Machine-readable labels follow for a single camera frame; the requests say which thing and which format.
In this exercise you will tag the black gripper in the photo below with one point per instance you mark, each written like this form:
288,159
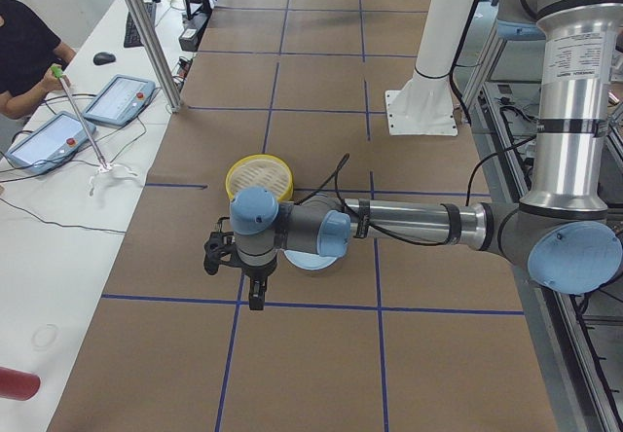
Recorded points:
256,274

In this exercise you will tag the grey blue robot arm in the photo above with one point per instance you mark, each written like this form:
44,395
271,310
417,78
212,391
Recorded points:
571,128

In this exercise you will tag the yellow rimmed bamboo steamer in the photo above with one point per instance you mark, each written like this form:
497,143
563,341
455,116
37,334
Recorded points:
261,170

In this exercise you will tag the light blue plate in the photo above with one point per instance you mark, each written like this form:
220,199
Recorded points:
308,261

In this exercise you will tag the brown paper table cover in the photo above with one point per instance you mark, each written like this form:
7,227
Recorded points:
392,337

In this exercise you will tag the clear tape roll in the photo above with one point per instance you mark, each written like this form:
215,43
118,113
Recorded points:
44,337

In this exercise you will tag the far teach pendant tablet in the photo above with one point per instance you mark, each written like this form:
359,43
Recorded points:
120,101

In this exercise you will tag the teach pendant tablet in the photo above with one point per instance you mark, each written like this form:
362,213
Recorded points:
120,101
50,145

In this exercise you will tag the near teach pendant tablet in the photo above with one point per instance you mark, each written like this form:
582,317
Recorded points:
50,145

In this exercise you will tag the black power box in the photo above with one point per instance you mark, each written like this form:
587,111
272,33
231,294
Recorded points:
193,29

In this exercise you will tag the red cylinder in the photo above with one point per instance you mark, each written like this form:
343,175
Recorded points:
18,385

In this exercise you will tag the black computer mouse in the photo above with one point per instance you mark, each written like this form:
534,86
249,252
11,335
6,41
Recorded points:
103,58

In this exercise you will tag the black keyboard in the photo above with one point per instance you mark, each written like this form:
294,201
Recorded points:
132,37

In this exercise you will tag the metal reacher grabber stick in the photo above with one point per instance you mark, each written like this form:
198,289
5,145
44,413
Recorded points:
105,167

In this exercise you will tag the person in black shirt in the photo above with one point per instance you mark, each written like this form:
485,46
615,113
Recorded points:
29,51

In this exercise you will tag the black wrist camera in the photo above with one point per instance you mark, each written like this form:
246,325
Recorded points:
220,249

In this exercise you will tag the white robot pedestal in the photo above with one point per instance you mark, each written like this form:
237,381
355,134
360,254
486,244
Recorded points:
424,106

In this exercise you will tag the aluminium frame post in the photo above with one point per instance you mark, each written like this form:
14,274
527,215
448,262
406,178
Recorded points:
155,53

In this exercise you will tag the metal side rail frame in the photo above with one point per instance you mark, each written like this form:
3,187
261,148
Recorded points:
571,282

